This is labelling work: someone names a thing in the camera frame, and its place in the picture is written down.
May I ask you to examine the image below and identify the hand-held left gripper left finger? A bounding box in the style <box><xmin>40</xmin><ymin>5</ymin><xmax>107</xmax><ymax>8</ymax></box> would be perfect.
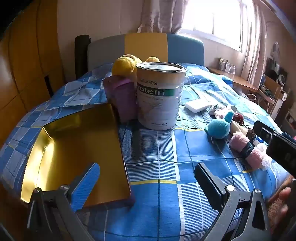
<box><xmin>27</xmin><ymin>162</ymin><xmax>101</xmax><ymax>241</ymax></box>

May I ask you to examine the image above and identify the grey yellow blue headboard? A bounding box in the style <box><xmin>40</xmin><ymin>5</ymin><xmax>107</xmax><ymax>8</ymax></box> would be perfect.
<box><xmin>87</xmin><ymin>32</ymin><xmax>205</xmax><ymax>71</ymax></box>

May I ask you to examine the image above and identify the golden tray box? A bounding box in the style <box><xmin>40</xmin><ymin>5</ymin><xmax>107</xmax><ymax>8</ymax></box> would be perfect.
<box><xmin>21</xmin><ymin>103</ymin><xmax>134</xmax><ymax>208</ymax></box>

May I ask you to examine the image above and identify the pink patterned curtain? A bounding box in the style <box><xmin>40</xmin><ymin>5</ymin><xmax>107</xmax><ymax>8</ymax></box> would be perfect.
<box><xmin>240</xmin><ymin>0</ymin><xmax>266</xmax><ymax>81</ymax></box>
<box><xmin>137</xmin><ymin>0</ymin><xmax>189</xmax><ymax>34</ymax></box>

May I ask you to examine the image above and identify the blue checkered bed sheet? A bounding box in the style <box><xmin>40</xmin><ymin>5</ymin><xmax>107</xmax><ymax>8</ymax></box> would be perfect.
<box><xmin>0</xmin><ymin>62</ymin><xmax>289</xmax><ymax>241</ymax></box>

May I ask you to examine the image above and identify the person's right hand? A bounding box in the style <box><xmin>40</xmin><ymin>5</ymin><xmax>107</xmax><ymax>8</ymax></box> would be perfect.
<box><xmin>279</xmin><ymin>187</ymin><xmax>292</xmax><ymax>209</ymax></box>

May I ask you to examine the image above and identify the wooden chair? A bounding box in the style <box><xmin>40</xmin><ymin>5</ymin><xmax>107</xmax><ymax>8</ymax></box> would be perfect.
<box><xmin>261</xmin><ymin>75</ymin><xmax>284</xmax><ymax>116</ymax></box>

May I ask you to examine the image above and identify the white protein powder can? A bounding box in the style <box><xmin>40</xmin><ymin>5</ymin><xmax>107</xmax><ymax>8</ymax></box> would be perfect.
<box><xmin>135</xmin><ymin>61</ymin><xmax>187</xmax><ymax>131</ymax></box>

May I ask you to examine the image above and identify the purple box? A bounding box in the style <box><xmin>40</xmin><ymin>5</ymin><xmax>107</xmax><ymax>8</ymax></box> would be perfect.
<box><xmin>102</xmin><ymin>76</ymin><xmax>139</xmax><ymax>123</ymax></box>

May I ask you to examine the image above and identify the patterned rug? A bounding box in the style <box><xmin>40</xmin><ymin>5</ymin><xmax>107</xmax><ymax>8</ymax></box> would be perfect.
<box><xmin>266</xmin><ymin>174</ymin><xmax>294</xmax><ymax>232</ymax></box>

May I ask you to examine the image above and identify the blue plush toy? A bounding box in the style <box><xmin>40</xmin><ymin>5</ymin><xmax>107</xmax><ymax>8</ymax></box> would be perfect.
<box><xmin>204</xmin><ymin>111</ymin><xmax>234</xmax><ymax>140</ymax></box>

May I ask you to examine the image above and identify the window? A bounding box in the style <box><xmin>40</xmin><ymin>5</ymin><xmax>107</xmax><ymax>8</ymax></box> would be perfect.
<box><xmin>183</xmin><ymin>0</ymin><xmax>245</xmax><ymax>52</ymax></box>

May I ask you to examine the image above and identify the wooden wardrobe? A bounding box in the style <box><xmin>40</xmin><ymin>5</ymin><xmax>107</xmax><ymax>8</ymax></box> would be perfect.
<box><xmin>0</xmin><ymin>0</ymin><xmax>66</xmax><ymax>149</ymax></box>

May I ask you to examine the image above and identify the white flat box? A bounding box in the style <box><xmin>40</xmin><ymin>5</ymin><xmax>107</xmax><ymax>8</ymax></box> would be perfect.
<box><xmin>184</xmin><ymin>99</ymin><xmax>212</xmax><ymax>113</ymax></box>

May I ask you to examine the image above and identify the yellow plush toy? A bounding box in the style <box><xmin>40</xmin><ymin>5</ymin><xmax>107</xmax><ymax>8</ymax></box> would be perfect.
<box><xmin>112</xmin><ymin>54</ymin><xmax>160</xmax><ymax>77</ymax></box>

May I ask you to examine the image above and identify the black rolled yoga mat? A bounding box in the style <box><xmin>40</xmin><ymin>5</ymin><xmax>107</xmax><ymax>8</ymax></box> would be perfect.
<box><xmin>74</xmin><ymin>35</ymin><xmax>90</xmax><ymax>80</ymax></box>

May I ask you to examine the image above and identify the pink teal sock bundle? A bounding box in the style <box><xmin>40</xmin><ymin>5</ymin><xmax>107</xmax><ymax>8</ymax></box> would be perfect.
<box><xmin>214</xmin><ymin>109</ymin><xmax>232</xmax><ymax>120</ymax></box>

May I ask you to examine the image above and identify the clear desk organizer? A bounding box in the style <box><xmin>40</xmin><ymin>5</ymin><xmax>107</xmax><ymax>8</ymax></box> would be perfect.
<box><xmin>218</xmin><ymin>58</ymin><xmax>236</xmax><ymax>72</ymax></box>

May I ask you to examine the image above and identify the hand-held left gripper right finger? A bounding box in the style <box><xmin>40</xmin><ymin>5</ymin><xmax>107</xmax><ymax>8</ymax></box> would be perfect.
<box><xmin>194</xmin><ymin>162</ymin><xmax>272</xmax><ymax>241</ymax></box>

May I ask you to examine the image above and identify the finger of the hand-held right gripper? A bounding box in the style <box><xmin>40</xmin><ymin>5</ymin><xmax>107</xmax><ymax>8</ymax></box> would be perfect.
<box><xmin>253</xmin><ymin>120</ymin><xmax>274</xmax><ymax>144</ymax></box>

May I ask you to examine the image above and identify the wooden desk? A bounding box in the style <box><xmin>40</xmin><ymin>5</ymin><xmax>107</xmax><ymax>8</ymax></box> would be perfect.
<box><xmin>207</xmin><ymin>66</ymin><xmax>278</xmax><ymax>105</ymax></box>

